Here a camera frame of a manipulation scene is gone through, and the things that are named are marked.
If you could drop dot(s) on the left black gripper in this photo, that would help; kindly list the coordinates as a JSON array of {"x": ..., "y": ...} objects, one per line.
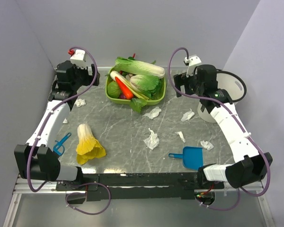
[{"x": 89, "y": 78}]

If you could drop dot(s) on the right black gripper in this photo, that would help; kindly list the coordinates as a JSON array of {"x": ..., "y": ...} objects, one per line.
[{"x": 181, "y": 79}]

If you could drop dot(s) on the blue dustpan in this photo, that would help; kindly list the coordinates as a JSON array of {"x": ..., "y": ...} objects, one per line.
[{"x": 192, "y": 157}]

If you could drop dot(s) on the blue hand brush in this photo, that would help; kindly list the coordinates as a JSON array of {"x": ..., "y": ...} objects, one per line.
[{"x": 59, "y": 147}]

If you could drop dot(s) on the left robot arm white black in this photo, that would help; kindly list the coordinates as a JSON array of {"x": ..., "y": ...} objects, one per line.
[{"x": 36, "y": 159}]

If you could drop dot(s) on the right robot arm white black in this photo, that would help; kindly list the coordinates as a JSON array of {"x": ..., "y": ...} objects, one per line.
[{"x": 218, "y": 91}]

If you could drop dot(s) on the paper scrap far left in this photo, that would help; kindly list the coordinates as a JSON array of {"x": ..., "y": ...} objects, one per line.
[{"x": 80, "y": 102}]

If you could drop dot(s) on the paper scrap right of centre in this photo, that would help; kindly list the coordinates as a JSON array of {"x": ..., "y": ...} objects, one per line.
[{"x": 187, "y": 116}]

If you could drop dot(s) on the white leek toy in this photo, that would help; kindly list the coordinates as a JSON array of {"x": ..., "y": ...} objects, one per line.
[{"x": 115, "y": 75}]

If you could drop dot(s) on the round green cabbage toy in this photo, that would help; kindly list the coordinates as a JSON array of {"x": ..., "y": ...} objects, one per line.
[{"x": 113, "y": 90}]

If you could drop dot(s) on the green vegetable tray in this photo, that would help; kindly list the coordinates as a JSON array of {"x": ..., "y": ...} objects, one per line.
[{"x": 155, "y": 96}]

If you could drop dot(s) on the short napa cabbage toy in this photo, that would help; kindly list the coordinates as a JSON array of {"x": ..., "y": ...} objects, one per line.
[{"x": 143, "y": 83}]

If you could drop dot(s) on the purple onion toy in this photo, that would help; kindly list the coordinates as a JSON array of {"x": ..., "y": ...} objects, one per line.
[{"x": 122, "y": 96}]

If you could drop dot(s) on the white trash bin black rim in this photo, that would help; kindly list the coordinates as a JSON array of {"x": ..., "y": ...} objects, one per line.
[{"x": 235, "y": 87}]

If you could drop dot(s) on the paper scrap near tray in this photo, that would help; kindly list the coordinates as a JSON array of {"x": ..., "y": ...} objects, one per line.
[{"x": 153, "y": 113}]

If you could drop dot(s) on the small narrow paper scrap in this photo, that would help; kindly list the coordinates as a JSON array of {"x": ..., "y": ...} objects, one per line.
[{"x": 181, "y": 135}]

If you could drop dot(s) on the orange carrot toy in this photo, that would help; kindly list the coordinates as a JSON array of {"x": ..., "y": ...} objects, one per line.
[{"x": 124, "y": 88}]

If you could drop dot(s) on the long napa cabbage toy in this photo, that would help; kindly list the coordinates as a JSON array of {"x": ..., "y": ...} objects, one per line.
[{"x": 137, "y": 67}]

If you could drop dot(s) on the green leafy herb toy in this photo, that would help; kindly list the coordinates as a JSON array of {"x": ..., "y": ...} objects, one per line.
[{"x": 137, "y": 104}]

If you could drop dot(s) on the paper scrap near dustpan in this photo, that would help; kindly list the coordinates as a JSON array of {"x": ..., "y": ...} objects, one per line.
[{"x": 206, "y": 145}]

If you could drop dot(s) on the large centre paper scrap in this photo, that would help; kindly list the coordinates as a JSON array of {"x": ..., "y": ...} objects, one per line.
[{"x": 152, "y": 141}]

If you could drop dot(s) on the yellow white cabbage toy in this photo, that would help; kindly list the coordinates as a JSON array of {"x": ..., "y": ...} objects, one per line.
[{"x": 88, "y": 147}]

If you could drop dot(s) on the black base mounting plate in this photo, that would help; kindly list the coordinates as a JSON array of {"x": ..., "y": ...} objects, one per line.
[{"x": 139, "y": 186}]

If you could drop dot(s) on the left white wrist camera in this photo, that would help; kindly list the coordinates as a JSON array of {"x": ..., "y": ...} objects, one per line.
[{"x": 78, "y": 57}]

